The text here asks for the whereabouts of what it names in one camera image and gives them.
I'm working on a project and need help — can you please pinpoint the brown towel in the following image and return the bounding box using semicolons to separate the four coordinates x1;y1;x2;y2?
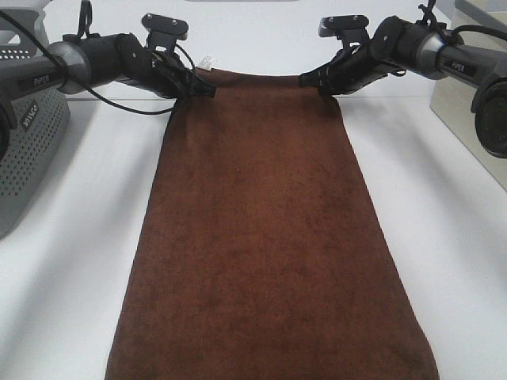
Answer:
105;70;439;379

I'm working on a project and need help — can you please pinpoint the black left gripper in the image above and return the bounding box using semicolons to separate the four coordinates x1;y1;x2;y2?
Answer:
114;33;217;99

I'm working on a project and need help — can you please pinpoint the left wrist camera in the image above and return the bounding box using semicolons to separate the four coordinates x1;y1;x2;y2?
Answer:
141;13;189;53

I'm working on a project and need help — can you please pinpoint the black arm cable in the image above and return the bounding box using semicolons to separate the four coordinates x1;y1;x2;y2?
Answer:
417;0;507;44
0;0;197;116

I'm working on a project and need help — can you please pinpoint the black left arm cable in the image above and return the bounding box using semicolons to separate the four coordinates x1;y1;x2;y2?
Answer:
0;0;197;116

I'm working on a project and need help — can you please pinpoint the beige storage bin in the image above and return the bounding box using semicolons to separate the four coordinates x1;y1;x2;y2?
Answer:
430;1;506;188

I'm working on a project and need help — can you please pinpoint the grey perforated laundry basket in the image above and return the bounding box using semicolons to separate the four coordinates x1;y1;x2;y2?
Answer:
0;7;72;241

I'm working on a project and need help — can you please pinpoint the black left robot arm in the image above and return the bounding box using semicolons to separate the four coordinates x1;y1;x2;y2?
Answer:
1;33;216;155

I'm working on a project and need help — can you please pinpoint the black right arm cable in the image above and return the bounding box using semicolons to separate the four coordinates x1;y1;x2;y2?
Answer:
417;0;507;44

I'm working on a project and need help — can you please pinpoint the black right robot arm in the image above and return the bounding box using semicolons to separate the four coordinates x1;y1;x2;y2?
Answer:
299;15;506;158

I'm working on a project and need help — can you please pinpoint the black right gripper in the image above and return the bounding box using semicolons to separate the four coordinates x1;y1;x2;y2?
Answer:
298;37;406;95

